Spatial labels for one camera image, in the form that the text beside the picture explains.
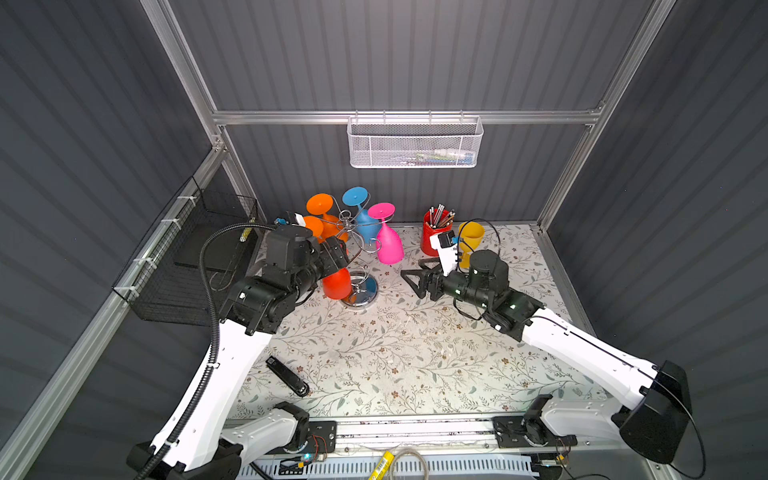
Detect blue wine glass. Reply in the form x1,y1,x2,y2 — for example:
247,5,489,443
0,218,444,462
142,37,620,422
342,186,381,246

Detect front orange wine glass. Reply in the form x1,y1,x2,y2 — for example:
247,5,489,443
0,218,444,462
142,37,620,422
300,215,324,241

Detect black wire side basket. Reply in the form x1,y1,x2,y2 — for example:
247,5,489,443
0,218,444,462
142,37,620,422
113,179,262,326

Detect pencils in red cup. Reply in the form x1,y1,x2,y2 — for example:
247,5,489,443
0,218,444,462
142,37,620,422
425,203,455,229

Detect back orange wine glass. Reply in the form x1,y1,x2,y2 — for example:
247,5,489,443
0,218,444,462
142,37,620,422
306,193,349,241

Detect yellow wine glass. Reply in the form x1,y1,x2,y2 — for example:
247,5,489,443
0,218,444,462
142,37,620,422
458,221,485,270

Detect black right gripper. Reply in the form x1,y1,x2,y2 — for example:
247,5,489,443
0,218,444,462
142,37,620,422
400,256,489,312

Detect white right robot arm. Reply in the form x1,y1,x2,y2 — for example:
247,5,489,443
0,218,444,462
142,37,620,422
401,250,693,464

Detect pink wine glass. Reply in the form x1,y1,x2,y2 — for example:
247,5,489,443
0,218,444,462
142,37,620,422
368,202,405,265

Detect white wire wall basket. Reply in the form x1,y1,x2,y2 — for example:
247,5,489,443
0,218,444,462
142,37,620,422
346,115,484,169

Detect orange wine glass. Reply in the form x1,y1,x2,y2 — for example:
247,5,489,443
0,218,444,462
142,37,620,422
306,193,349,241
300,215,324,241

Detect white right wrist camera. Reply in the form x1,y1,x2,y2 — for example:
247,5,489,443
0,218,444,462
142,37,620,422
430,230,461,276

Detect red wine glass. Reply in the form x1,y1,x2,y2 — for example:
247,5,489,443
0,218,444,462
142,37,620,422
322,268,352,300

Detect yellow marker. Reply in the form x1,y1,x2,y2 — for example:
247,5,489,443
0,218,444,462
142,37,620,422
368,451,395,480

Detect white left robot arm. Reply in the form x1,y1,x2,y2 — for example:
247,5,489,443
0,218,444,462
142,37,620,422
127,224,350,479

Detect black stapler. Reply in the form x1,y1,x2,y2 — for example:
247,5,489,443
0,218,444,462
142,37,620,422
266,356,310,398

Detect red pencil cup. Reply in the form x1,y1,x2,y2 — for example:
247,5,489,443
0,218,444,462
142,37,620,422
419,211,455,258

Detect chrome wine glass rack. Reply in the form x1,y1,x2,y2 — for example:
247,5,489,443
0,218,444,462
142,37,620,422
338,204,379,309

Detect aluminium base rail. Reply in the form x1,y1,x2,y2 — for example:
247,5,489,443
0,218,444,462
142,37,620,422
239,412,655,457

